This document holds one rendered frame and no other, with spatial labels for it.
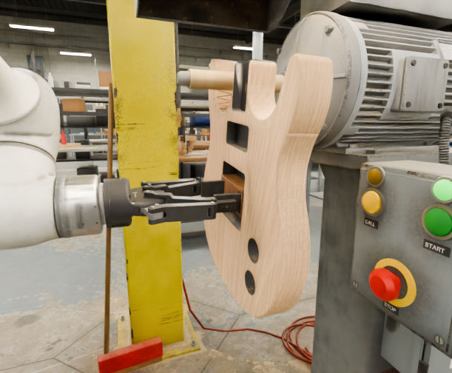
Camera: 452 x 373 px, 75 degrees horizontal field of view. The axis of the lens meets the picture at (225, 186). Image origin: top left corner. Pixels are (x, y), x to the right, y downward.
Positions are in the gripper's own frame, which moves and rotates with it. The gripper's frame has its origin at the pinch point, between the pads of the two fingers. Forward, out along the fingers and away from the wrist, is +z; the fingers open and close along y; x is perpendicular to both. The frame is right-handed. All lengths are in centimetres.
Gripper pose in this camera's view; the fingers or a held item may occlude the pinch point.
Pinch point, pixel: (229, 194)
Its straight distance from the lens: 51.3
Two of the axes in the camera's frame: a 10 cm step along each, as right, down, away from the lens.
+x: 0.5, -9.5, -3.0
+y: 3.4, 3.0, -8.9
